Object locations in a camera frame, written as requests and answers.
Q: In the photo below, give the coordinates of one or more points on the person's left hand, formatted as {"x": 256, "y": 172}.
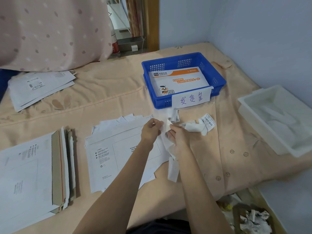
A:
{"x": 150, "y": 131}

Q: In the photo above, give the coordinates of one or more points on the person's right hand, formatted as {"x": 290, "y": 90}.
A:
{"x": 181, "y": 140}

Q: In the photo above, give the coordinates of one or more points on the person's right thumb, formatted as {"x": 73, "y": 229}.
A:
{"x": 176, "y": 128}

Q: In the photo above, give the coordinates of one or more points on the person's left thumb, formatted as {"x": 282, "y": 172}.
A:
{"x": 156, "y": 122}

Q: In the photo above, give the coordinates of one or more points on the white label backing paper strip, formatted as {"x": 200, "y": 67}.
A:
{"x": 173, "y": 170}

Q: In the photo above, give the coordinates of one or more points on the person's right forearm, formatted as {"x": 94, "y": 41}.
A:
{"x": 199, "y": 194}

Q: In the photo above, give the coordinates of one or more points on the person's left forearm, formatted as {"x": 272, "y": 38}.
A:
{"x": 117, "y": 190}

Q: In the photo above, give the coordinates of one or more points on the crumpled white barcode labels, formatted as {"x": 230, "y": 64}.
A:
{"x": 198, "y": 126}

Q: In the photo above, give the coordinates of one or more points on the white handwritten paper sign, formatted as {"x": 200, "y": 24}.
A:
{"x": 191, "y": 98}

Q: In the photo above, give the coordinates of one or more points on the white and orange courier envelope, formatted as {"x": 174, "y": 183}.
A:
{"x": 179, "y": 81}

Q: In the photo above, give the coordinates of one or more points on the pile of white printed envelopes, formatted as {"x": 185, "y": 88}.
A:
{"x": 114, "y": 153}

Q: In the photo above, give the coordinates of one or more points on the blue plastic basket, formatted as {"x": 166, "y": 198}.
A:
{"x": 151, "y": 70}

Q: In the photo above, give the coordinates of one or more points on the peach floral bed sheet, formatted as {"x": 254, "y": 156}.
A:
{"x": 109, "y": 95}

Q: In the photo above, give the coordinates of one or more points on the white plastic tray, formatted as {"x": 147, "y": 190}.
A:
{"x": 246, "y": 107}

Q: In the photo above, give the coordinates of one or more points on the grey metal box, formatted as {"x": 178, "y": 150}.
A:
{"x": 129, "y": 44}

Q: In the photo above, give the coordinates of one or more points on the red and white bottle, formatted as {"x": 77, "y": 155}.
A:
{"x": 114, "y": 43}

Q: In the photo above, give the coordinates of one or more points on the small yellow object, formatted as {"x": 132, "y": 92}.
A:
{"x": 228, "y": 206}

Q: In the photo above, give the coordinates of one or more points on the person's dark trousers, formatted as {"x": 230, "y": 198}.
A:
{"x": 158, "y": 227}

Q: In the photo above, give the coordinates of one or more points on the white paper strips pile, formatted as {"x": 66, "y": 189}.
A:
{"x": 280, "y": 121}

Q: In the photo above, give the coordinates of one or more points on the brown cardboard box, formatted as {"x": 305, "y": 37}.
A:
{"x": 236, "y": 214}

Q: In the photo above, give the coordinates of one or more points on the striped curtain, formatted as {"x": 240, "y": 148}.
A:
{"x": 134, "y": 15}

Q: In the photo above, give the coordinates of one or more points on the crumpled white waste paper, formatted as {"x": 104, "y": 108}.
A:
{"x": 254, "y": 220}

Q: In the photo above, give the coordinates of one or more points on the stack of white labelled envelopes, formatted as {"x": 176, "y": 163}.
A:
{"x": 39, "y": 86}

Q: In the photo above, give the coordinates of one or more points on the pink dotted quilt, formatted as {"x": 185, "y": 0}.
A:
{"x": 53, "y": 31}

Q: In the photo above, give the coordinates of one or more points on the stack of white cardboard mailers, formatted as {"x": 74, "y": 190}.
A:
{"x": 29, "y": 175}

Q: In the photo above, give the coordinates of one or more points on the wooden door frame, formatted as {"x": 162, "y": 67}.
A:
{"x": 151, "y": 21}

